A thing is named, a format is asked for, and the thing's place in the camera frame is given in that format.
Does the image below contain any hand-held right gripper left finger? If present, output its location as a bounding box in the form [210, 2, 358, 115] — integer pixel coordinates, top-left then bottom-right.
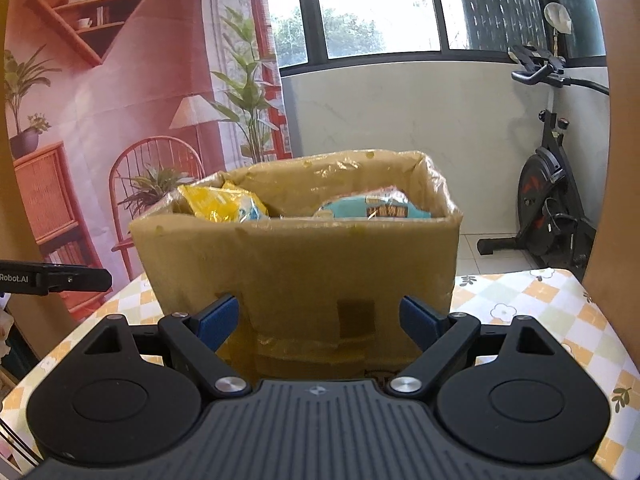
[82, 294, 251, 401]

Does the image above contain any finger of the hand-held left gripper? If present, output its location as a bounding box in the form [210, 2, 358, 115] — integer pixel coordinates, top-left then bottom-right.
[47, 266, 112, 294]

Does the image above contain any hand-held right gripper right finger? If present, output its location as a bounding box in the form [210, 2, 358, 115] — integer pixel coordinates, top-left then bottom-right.
[385, 295, 576, 403]

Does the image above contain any taped cardboard box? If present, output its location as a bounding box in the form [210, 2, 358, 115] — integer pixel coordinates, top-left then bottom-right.
[131, 149, 463, 381]

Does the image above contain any yellow snack bag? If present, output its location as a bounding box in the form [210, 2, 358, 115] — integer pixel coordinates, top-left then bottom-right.
[177, 182, 271, 223]

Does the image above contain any blue and white snack packet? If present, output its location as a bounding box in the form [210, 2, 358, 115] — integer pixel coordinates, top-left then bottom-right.
[312, 187, 432, 221]

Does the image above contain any checked floral tablecloth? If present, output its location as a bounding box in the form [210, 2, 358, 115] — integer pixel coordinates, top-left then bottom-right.
[0, 267, 640, 480]

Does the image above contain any black exercise bike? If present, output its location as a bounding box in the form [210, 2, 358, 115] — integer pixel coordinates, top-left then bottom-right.
[477, 45, 611, 271]

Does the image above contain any brown blurred surface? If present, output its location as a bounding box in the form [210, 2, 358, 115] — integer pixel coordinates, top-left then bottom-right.
[582, 0, 640, 361]

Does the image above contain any dark framed window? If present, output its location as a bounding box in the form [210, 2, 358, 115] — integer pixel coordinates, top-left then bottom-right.
[262, 0, 608, 68]

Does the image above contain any white plastic bag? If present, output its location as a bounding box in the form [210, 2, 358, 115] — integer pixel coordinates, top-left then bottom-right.
[544, 2, 573, 33]

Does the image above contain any wall poster of room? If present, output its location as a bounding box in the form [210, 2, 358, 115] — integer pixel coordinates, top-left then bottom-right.
[5, 0, 293, 326]

